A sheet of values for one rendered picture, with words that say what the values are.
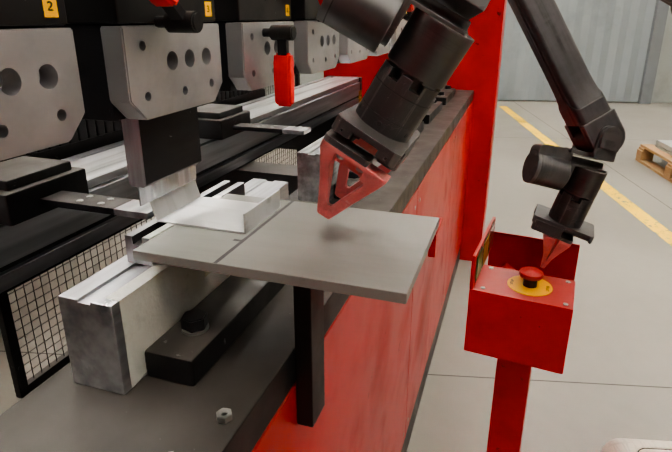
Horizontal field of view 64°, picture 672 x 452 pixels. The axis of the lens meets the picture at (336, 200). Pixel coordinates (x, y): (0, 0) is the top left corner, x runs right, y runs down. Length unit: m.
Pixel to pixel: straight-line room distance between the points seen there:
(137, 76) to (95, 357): 0.26
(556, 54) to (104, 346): 0.76
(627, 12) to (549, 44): 7.85
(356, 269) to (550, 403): 1.59
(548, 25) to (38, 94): 0.75
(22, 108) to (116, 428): 0.28
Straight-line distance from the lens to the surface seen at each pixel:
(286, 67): 0.67
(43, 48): 0.42
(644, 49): 8.91
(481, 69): 2.63
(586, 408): 2.04
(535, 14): 0.94
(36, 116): 0.41
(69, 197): 0.71
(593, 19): 8.63
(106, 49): 0.49
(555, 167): 0.95
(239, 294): 0.64
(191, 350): 0.55
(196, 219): 0.60
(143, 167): 0.56
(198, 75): 0.56
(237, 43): 0.65
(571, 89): 0.96
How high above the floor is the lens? 1.21
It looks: 19 degrees down
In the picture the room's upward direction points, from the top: straight up
